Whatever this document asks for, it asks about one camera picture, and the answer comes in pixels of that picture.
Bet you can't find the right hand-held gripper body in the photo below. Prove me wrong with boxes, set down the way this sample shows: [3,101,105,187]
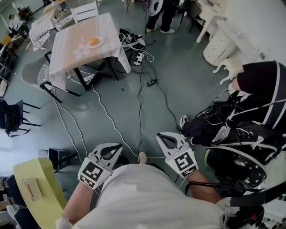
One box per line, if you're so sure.
[165,144,200,179]

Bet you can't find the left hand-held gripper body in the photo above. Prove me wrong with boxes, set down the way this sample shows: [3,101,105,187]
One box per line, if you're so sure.
[77,153,114,191]

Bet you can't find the white round plate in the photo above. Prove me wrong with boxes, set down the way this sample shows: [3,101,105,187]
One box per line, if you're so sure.
[88,36,105,48]

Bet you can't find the person's right forearm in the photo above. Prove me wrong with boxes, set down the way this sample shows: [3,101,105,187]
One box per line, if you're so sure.
[186,171,224,204]

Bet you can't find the person's left forearm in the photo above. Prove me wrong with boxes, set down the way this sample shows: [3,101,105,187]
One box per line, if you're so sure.
[63,180,99,225]

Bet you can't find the person's white shirt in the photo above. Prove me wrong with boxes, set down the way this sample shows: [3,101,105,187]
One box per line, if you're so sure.
[55,164,227,229]

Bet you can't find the black glossy helmet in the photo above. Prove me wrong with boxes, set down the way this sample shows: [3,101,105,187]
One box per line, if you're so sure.
[205,146,268,191]

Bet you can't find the black-legged table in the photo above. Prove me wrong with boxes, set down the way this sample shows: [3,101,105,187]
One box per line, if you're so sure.
[73,57,119,93]

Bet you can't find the black equipment box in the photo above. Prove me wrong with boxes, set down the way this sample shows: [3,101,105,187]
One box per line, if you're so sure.
[229,182,286,208]

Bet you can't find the white power strip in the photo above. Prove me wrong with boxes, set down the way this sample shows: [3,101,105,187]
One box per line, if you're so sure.
[131,51,146,67]

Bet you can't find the white cushioned stool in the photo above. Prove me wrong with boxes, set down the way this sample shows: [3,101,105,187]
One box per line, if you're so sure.
[212,57,244,85]

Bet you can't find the white round drawer cabinet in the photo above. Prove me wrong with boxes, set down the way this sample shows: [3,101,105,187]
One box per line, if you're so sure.
[202,28,238,67]

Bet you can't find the dark blue chair with bag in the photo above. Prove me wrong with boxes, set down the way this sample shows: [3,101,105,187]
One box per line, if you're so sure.
[0,99,42,138]

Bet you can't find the spare gripper device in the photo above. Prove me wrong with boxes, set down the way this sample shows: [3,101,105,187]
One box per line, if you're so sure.
[118,28,147,52]

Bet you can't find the grey shell chair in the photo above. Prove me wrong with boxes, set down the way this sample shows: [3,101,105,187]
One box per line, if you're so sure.
[21,51,81,98]

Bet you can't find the table with beige tablecloth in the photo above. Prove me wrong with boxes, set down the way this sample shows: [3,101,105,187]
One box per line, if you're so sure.
[48,13,132,92]

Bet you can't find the white vanity desk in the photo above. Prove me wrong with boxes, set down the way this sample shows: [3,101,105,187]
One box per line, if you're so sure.
[196,0,286,68]

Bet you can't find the white wooden chair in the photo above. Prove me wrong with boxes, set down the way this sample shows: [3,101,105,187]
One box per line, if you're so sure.
[70,2,100,23]

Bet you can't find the table with checkered cloth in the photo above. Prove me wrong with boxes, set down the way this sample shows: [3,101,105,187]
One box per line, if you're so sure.
[29,8,59,41]

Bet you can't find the yellow chair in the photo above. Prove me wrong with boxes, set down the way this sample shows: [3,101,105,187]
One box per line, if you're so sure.
[0,34,15,46]

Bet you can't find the round wooden table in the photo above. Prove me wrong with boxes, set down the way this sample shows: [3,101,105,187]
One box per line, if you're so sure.
[42,0,69,13]

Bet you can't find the white floor cable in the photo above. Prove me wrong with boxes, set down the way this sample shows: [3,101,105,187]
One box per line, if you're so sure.
[50,87,90,158]
[91,85,167,160]

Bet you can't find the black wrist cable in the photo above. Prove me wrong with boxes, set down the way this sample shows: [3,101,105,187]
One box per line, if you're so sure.
[185,180,267,195]

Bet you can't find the black floor cable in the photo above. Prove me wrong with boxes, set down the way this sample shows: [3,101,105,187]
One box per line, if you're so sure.
[153,79,182,135]
[136,53,158,155]

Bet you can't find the wooden cabinet handle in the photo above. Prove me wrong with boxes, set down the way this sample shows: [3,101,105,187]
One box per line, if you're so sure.
[21,177,45,203]

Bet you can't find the wire chair with patterned cushion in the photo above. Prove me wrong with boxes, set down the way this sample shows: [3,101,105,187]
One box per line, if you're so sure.
[53,13,75,30]
[28,30,52,52]

